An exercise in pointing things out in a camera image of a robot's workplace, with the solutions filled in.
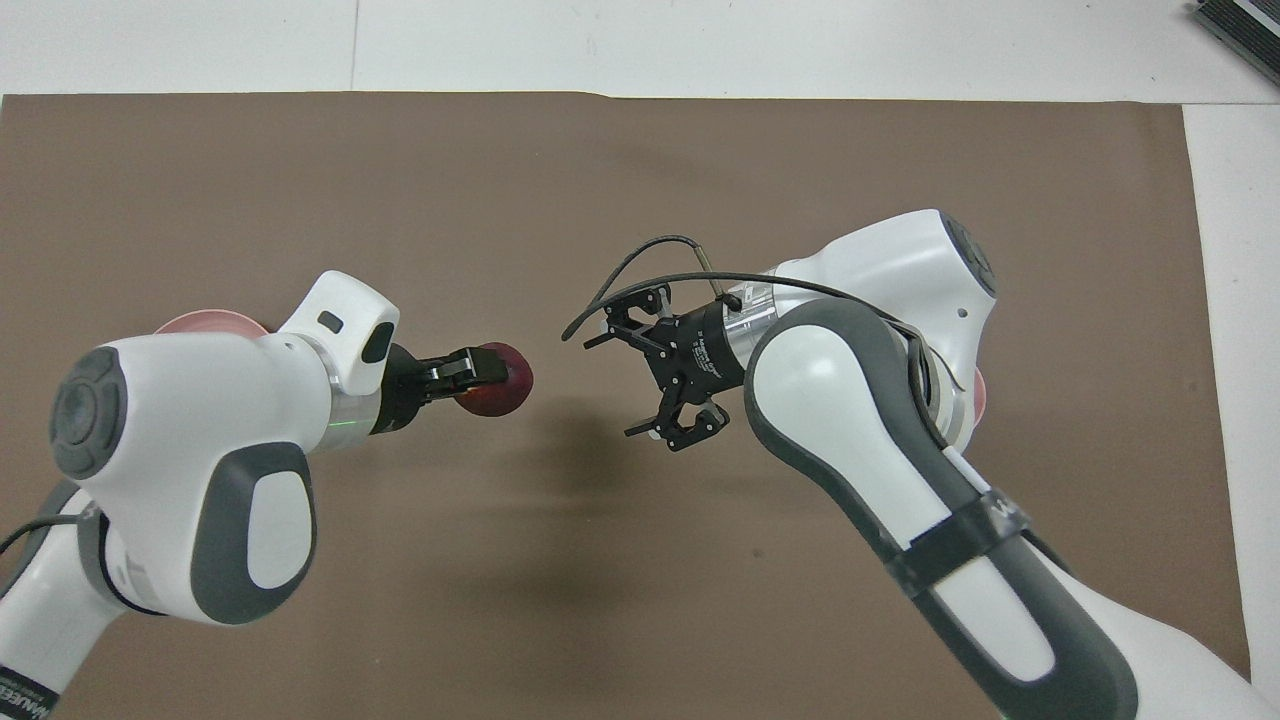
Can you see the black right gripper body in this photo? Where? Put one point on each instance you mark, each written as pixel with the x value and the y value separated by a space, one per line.
pixel 695 360

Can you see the pink ceramic plate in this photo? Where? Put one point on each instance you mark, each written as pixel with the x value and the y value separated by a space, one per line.
pixel 205 322

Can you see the brown paper table mat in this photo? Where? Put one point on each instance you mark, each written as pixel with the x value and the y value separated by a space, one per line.
pixel 560 560

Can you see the dark red apple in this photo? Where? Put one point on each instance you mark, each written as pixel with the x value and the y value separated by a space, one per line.
pixel 512 385

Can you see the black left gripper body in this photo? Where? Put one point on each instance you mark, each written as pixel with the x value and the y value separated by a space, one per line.
pixel 402 395

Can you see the pink ceramic bowl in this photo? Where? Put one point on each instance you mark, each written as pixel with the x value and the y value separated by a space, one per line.
pixel 979 398

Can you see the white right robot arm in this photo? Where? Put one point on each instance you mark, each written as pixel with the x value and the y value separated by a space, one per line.
pixel 1000 480

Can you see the black ribbed device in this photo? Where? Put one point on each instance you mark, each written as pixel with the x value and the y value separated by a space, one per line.
pixel 1240 25

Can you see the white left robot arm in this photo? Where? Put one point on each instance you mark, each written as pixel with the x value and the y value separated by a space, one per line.
pixel 190 430

